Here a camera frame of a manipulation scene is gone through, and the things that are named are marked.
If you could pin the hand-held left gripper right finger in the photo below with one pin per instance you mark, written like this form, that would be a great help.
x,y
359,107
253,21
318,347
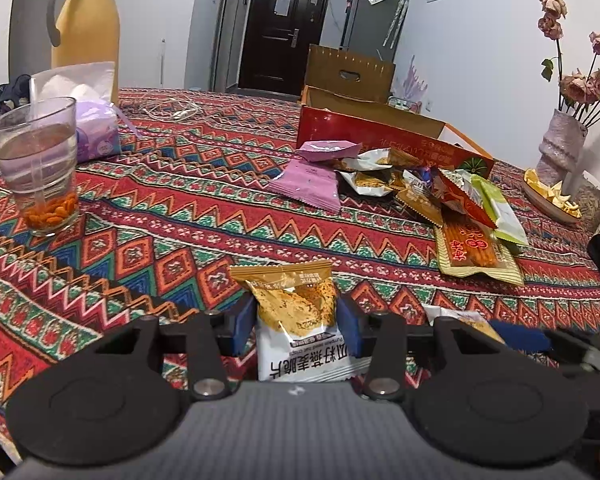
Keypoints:
x,y
349,327

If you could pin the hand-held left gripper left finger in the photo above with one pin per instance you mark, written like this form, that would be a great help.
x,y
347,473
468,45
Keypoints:
x,y
244,327

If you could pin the white gold snack packet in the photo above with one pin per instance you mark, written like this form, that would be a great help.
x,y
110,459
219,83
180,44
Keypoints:
x,y
300,310

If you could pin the white orange snack packet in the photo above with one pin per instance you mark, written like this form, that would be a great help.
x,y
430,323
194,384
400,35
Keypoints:
x,y
460,316

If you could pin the large pink snack packet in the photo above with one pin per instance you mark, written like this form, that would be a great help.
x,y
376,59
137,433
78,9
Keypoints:
x,y
307,182

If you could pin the red cardboard box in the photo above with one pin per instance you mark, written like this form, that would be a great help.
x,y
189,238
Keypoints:
x,y
380,132

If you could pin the white speckled container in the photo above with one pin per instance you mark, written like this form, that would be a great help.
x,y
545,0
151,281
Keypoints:
x,y
592,202

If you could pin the plate of yellow chips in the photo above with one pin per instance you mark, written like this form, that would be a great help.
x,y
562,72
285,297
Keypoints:
x,y
550,195

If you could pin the orange long snack packet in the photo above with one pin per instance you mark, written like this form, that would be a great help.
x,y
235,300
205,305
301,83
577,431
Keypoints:
x,y
475,255

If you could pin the green snack packet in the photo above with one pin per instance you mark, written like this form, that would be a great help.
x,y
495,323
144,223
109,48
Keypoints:
x,y
502,215

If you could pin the patterned red tablecloth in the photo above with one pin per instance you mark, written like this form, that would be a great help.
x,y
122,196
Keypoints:
x,y
180,220

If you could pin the silver pink vase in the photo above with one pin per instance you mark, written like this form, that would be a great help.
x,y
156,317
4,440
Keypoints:
x,y
560,145

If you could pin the brown gold snack packet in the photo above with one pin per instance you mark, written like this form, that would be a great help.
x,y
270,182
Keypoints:
x,y
420,205

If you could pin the white yellow snack packet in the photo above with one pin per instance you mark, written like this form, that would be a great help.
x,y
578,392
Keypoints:
x,y
370,182

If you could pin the red snack packet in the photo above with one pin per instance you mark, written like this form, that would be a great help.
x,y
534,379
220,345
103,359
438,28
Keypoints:
x,y
455,195

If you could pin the blue purple snack packet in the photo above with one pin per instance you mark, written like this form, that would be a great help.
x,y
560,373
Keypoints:
x,y
425,176

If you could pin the white silver snack packet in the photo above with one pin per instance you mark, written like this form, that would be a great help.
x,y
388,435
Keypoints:
x,y
370,157

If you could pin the small pink snack packet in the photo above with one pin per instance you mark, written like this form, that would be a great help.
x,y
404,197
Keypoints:
x,y
327,150

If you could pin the dried pink flowers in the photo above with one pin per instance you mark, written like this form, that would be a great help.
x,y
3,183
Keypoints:
x,y
580,85

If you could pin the purple tissue pack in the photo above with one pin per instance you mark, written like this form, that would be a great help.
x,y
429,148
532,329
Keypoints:
x,y
97,130

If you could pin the brown cardboard box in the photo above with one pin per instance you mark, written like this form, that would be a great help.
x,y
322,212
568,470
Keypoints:
x,y
350,72

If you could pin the glass cup with goji berries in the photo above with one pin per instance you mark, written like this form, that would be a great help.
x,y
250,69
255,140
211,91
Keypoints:
x,y
35,160

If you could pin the dark door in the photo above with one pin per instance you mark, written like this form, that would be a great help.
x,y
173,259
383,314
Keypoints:
x,y
280,35

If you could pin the grey refrigerator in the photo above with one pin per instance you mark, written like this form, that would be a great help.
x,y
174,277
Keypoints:
x,y
370,25

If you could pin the hanging umbrella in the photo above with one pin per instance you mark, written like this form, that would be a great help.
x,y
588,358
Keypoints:
x,y
397,15

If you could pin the dark cloth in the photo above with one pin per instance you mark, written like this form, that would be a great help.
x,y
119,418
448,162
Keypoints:
x,y
10,92

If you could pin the yellow thermos jug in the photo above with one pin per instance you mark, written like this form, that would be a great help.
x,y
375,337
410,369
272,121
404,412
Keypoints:
x,y
87,25

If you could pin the purple wall decoration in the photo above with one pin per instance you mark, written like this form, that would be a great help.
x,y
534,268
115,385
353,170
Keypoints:
x,y
414,82

